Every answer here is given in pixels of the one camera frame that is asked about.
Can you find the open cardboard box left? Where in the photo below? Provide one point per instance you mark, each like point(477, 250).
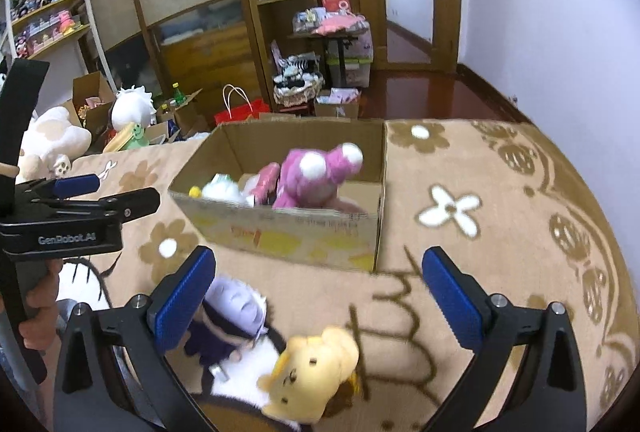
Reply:
point(91, 102)

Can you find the pink strawberry bear plush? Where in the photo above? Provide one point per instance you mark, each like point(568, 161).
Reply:
point(310, 179)

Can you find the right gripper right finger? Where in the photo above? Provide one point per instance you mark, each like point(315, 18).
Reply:
point(548, 392)

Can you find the green frog plush toy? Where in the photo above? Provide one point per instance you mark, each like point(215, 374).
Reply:
point(136, 137)

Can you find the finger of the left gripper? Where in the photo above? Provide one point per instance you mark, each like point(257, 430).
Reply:
point(65, 187)
point(125, 206)

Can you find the white fluffy plush yellow pompoms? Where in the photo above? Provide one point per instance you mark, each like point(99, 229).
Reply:
point(221, 188)

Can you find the cream white large plush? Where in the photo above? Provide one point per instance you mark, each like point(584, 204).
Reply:
point(50, 146)

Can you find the purple white doll plush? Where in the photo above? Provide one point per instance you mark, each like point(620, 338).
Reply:
point(230, 320)

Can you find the red paper gift bag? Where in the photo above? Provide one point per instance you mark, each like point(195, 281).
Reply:
point(248, 109)

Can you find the yellow bear plush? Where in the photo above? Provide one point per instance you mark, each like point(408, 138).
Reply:
point(314, 378)

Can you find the small cardboard box floor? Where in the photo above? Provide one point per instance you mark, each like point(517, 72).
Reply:
point(338, 103)

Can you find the wicker basket with items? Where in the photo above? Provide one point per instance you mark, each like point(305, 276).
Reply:
point(298, 79)

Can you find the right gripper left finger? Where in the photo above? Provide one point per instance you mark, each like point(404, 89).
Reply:
point(113, 374)

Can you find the green bottle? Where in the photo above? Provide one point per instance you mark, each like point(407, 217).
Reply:
point(179, 97)

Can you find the white round plush toy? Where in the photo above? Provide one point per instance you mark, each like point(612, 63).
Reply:
point(132, 105)

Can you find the person left hand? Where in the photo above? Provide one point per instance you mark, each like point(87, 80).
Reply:
point(39, 332)

